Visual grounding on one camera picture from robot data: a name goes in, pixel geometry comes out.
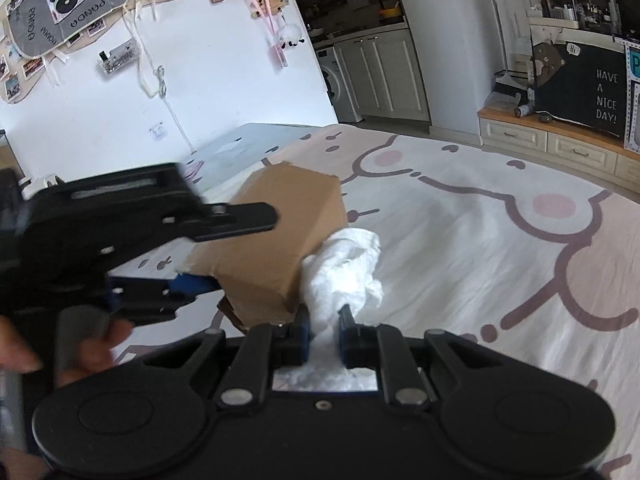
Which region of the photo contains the white plush sheep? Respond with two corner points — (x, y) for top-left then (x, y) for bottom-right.
(276, 24), (306, 52)

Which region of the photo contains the white washing machine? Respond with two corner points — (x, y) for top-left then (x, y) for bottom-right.
(315, 46), (363, 123)

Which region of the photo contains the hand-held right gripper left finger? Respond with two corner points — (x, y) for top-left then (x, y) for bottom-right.
(172, 307), (312, 406)

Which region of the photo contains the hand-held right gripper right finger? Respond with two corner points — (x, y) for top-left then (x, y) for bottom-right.
(338, 304), (482, 406)

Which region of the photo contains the clear wall box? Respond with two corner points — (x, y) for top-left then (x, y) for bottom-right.
(97, 39), (140, 79)

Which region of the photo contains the white stick vacuum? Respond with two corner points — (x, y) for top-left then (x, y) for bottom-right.
(487, 0), (532, 107)

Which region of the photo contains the grey kitchen cabinet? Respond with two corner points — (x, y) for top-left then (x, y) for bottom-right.
(332, 27), (432, 122)

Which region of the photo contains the white plastic bag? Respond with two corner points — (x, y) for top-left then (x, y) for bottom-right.
(299, 227), (385, 378)

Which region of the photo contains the brown cardboard box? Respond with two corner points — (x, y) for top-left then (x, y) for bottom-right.
(184, 161), (349, 333)

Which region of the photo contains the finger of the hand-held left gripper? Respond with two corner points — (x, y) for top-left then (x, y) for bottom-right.
(104, 272), (222, 325)
(165, 202), (279, 242)

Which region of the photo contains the person's left hand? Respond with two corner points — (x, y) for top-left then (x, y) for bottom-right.
(0, 318), (135, 387)

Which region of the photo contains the black printed cloth cover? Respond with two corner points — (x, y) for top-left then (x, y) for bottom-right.
(529, 24), (629, 139)

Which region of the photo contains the cream drawer cabinet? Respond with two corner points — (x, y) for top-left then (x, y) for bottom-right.
(476, 108), (640, 192)

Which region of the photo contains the light blue blanket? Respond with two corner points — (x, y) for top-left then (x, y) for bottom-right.
(177, 122), (321, 196)

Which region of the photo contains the white hanging string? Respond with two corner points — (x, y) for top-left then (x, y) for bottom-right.
(124, 0), (197, 153)

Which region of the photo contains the white printed bed sheet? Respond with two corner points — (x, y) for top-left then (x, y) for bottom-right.
(112, 124), (640, 480)

